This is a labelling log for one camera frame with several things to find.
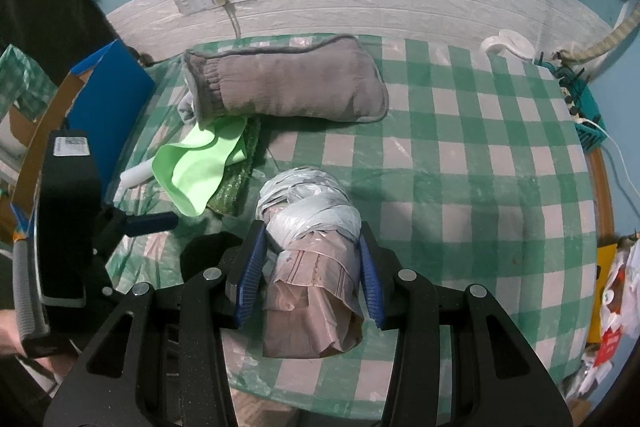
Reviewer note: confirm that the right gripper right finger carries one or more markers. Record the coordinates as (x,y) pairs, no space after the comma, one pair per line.
(379,266)

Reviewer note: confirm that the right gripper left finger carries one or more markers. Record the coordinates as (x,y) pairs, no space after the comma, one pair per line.
(245,273)

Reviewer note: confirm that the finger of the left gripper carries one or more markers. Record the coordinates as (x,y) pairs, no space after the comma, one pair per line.
(150,224)

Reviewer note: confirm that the light green cloth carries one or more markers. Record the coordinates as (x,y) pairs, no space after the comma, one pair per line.
(191,171)

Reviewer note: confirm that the pink grey plastic bag bundle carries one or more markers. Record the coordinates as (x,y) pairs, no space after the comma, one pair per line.
(311,306)

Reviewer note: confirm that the green sequin fabric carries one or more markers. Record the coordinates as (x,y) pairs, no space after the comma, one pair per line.
(228,200)

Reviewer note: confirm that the grey plush slipper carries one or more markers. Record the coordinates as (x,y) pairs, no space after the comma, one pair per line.
(335,79)

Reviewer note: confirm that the white roll tube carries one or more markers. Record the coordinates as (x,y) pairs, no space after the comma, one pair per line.
(136,175)

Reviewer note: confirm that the blue cardboard box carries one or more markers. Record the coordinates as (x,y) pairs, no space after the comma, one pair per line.
(102,96)

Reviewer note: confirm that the green checkered tablecloth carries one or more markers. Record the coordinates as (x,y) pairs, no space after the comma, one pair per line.
(475,176)

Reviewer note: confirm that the yellow card packaging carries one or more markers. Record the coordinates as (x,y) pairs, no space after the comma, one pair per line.
(605,258)

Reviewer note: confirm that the white plastic bags pile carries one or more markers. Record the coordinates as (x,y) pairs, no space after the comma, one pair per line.
(619,315)

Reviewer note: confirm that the teal plastic basket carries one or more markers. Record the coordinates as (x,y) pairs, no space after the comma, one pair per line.
(580,103)

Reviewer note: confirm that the white electric kettle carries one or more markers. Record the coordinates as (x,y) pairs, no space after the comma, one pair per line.
(509,41)

